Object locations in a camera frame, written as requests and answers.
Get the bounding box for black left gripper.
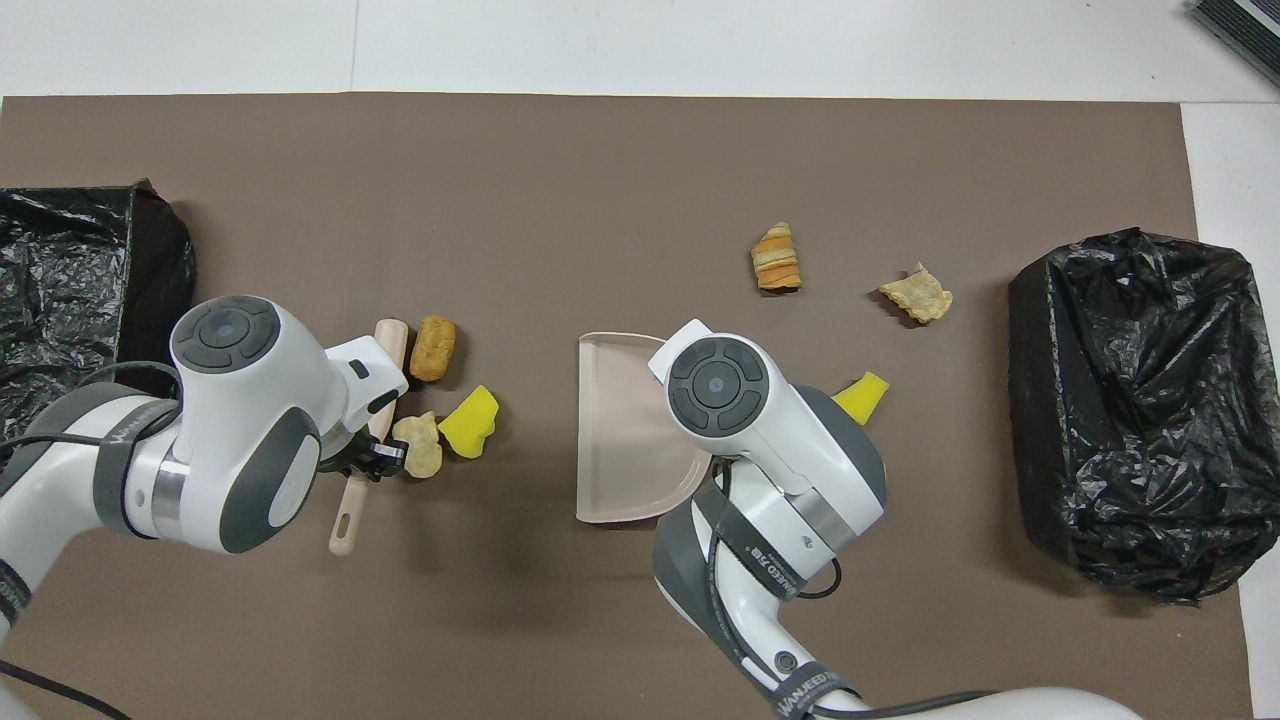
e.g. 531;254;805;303
320;440;409;483

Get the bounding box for pale beige crust piece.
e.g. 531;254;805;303
391;411;443;479

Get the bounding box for beige hand brush black bristles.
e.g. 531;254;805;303
328;318;409;557

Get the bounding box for chunky yellow sponge piece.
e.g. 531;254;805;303
437;385;501;459

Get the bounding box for brown bread roll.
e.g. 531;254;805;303
409;315;458;383

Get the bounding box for beige plastic dustpan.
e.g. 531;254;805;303
576;332;713;524

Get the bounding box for orange striped croissant piece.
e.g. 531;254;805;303
751;222;803;293

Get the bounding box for wedge yellow sponge piece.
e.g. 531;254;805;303
833;371;891;426

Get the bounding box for pale flaky pastry piece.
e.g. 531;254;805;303
878;262;954;325

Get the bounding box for bin lined with black bag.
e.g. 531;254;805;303
1007;227;1280;604
0;180;198;441

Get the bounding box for brown table mat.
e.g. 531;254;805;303
0;93;1246;720

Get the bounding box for grey ribbed device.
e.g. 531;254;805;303
1190;0;1280;89

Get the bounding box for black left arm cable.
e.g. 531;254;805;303
0;360;183;720

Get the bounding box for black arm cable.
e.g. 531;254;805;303
0;360;183;720
700;455;1001;720

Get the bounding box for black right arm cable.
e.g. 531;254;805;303
700;455;1001;720

